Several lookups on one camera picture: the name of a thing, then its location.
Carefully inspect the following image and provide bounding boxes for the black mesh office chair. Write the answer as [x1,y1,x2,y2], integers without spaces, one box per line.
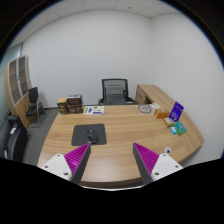
[98,78,136,105]

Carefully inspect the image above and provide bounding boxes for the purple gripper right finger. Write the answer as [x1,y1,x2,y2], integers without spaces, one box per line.
[132,142,185,184]

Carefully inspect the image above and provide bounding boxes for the green packet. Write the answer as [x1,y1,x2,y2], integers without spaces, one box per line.
[173,121,187,135]

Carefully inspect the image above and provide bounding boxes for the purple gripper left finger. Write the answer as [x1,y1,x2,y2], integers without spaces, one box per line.
[40,142,92,185]

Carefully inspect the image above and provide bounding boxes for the wooden bookshelf cabinet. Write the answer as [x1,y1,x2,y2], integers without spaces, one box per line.
[4,56,31,128]

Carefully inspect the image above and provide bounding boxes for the dark grey computer mouse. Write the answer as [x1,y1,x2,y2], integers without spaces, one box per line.
[87,129,98,144]

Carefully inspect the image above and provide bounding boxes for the black leather armchair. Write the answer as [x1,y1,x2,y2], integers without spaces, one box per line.
[0,115,29,162]

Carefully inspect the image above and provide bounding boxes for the white leaflet with green print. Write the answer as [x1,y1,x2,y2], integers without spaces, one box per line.
[83,106,104,115]

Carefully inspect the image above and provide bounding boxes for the wooden office desk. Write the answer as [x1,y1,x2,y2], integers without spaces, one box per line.
[37,104,206,188]

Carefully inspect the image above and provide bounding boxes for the black visitor chair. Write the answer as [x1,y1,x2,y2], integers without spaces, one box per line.
[25,87,46,121]

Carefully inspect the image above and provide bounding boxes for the orange cardboard box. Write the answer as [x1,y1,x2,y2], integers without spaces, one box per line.
[154,109,169,119]

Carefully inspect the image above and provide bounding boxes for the dark grey mouse pad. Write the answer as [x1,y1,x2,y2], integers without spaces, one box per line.
[71,124,107,146]

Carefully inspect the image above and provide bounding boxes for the blue small packet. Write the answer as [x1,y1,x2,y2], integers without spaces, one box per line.
[170,126,177,134]

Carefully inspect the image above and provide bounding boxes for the wooden side cabinet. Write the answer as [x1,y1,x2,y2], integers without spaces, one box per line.
[135,84,175,109]

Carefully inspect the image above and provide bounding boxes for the purple standing card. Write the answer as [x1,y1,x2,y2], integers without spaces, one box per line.
[169,102,184,122]

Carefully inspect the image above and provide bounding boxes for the white desk cable grommet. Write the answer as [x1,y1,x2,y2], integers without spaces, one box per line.
[164,146,172,154]

